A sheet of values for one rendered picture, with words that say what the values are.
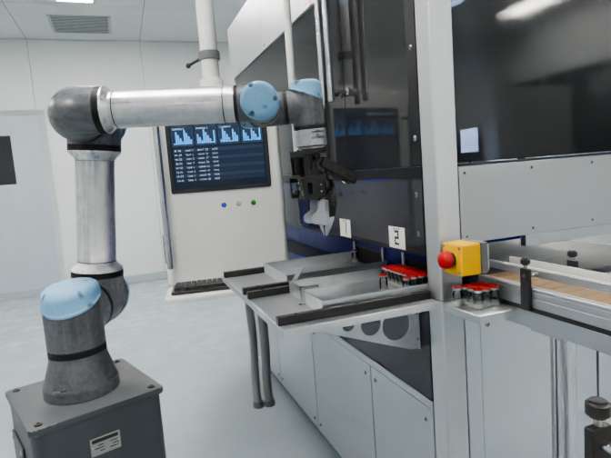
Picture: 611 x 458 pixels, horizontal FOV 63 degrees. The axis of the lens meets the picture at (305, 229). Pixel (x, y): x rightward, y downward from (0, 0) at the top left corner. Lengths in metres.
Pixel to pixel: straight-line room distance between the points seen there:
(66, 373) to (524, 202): 1.13
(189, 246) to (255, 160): 0.44
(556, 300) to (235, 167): 1.34
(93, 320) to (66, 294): 0.08
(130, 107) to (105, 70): 5.64
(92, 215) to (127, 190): 5.34
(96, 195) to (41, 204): 5.40
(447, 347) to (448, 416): 0.18
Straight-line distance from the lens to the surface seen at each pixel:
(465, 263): 1.17
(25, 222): 6.66
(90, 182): 1.23
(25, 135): 6.66
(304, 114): 1.15
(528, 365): 1.50
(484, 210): 1.31
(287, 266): 1.77
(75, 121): 1.11
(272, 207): 2.08
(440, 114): 1.24
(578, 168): 1.52
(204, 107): 1.04
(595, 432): 0.53
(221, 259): 2.08
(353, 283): 1.49
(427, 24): 1.26
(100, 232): 1.24
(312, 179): 1.15
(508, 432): 1.52
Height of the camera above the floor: 1.22
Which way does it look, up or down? 6 degrees down
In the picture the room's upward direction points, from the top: 4 degrees counter-clockwise
